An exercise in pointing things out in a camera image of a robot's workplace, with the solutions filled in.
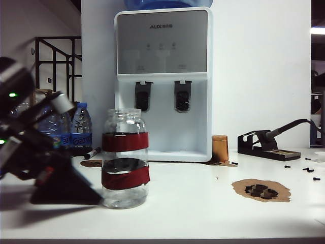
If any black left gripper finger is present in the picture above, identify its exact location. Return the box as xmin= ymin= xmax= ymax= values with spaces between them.
xmin=25 ymin=91 xmax=77 ymax=123
xmin=29 ymin=151 xmax=103 ymax=205

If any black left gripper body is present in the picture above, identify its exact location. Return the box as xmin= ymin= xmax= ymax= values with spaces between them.
xmin=0 ymin=109 xmax=66 ymax=181

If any glass jar with red belts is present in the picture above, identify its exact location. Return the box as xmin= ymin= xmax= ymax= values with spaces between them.
xmin=101 ymin=108 xmax=150 ymax=209

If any plastic water bottle blue cap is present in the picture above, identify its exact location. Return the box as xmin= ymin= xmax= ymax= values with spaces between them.
xmin=60 ymin=111 xmax=73 ymax=150
xmin=38 ymin=106 xmax=64 ymax=150
xmin=71 ymin=102 xmax=92 ymax=149

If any grey dispenser tap paddle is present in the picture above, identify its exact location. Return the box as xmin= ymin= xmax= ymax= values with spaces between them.
xmin=174 ymin=80 xmax=192 ymax=113
xmin=135 ymin=80 xmax=154 ymax=112

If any white AUX water dispenser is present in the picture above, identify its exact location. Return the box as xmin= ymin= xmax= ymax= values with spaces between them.
xmin=114 ymin=7 xmax=213 ymax=163

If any blue water jug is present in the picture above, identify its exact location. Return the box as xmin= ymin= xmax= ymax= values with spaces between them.
xmin=123 ymin=0 xmax=213 ymax=11

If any wooden crate with plastic wrap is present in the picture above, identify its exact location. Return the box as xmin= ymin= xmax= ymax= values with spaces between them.
xmin=29 ymin=87 xmax=55 ymax=107

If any black flat tray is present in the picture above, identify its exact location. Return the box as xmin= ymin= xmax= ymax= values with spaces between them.
xmin=68 ymin=148 xmax=93 ymax=157

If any black marker pen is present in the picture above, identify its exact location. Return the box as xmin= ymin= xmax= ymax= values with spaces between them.
xmin=84 ymin=146 xmax=102 ymax=160

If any black metal stair railing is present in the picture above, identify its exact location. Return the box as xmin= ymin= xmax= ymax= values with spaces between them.
xmin=35 ymin=36 xmax=82 ymax=103

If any gold metal canister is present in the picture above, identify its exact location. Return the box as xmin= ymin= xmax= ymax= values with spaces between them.
xmin=212 ymin=134 xmax=229 ymax=162

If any black soldering iron stand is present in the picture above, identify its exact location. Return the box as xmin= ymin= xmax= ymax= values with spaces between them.
xmin=237 ymin=130 xmax=302 ymax=162

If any white backdrop board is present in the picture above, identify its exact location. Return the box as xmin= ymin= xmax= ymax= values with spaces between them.
xmin=81 ymin=0 xmax=312 ymax=163

